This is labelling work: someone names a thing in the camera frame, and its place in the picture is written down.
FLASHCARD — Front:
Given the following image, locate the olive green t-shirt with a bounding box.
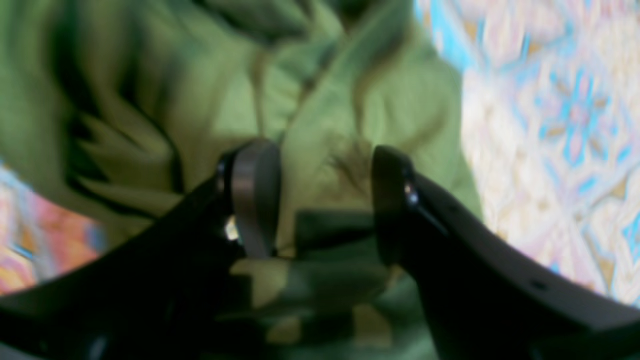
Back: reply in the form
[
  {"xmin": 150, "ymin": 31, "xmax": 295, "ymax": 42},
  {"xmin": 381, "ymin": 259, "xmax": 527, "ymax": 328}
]
[{"xmin": 1, "ymin": 0, "xmax": 482, "ymax": 360}]

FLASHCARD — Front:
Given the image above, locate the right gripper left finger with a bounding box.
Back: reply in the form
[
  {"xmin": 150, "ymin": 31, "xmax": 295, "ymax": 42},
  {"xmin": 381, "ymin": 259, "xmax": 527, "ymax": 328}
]
[{"xmin": 1, "ymin": 139, "xmax": 281, "ymax": 360}]

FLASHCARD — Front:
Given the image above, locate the patterned tablecloth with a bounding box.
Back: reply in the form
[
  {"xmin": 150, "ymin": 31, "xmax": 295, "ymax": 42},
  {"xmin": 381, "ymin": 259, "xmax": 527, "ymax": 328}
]
[{"xmin": 1, "ymin": 0, "xmax": 639, "ymax": 305}]

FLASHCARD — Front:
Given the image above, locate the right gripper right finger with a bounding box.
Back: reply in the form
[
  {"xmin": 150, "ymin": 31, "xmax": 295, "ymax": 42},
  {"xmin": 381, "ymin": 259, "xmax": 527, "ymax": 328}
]
[{"xmin": 372, "ymin": 146, "xmax": 640, "ymax": 360}]

